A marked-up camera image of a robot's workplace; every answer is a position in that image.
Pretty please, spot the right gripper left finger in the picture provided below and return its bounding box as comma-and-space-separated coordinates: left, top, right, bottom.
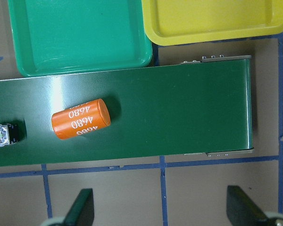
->
62, 188, 94, 226

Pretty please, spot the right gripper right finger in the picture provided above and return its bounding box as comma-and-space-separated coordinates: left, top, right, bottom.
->
226, 186, 277, 226

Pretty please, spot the orange 4680 battery cylinder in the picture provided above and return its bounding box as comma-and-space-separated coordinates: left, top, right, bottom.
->
51, 99, 111, 140

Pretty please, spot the green conveyor belt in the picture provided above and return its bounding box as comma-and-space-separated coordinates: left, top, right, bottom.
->
0, 55, 253, 167

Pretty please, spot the green plastic tray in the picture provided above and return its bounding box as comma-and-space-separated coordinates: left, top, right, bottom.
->
8, 0, 152, 77

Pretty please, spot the yellow plastic tray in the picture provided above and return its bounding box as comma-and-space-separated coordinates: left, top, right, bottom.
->
142, 0, 283, 46

